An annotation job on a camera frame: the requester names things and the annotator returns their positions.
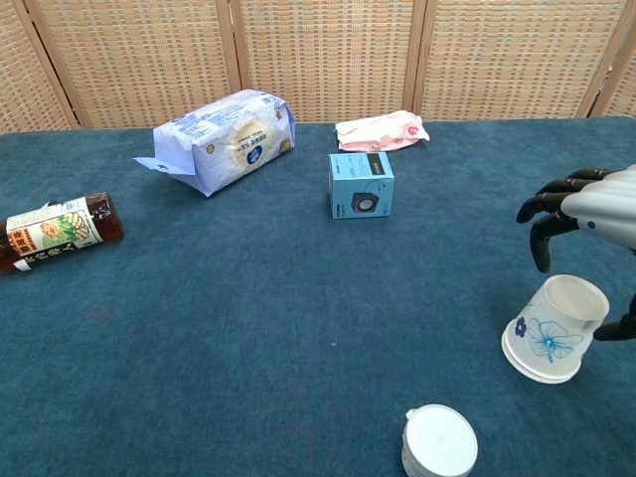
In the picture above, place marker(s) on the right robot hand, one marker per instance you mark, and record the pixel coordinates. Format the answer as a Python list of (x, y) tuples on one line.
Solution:
[(601, 208)]

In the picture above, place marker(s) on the brown tea bottle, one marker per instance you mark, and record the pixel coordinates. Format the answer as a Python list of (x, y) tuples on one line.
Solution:
[(54, 233)]

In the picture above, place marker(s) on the pink wet wipes packet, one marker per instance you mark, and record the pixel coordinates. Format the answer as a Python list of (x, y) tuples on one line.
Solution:
[(377, 133)]

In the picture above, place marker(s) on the white cup with blue flowers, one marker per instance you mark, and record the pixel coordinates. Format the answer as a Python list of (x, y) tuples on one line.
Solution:
[(556, 323), (541, 380)]

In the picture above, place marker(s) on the blue felt table cover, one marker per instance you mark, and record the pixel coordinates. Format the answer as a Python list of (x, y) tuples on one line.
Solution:
[(248, 323)]

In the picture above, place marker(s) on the bamboo folding screen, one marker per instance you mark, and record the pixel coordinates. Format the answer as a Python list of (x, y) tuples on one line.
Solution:
[(318, 54)]

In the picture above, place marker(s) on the small white round cap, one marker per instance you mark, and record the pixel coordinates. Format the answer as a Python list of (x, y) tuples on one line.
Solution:
[(439, 442)]

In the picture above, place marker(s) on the light blue speaker box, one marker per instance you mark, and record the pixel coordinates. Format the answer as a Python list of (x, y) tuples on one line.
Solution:
[(360, 186)]

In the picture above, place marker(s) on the white and blue tissue pack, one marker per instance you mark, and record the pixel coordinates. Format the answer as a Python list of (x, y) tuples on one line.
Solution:
[(223, 139)]

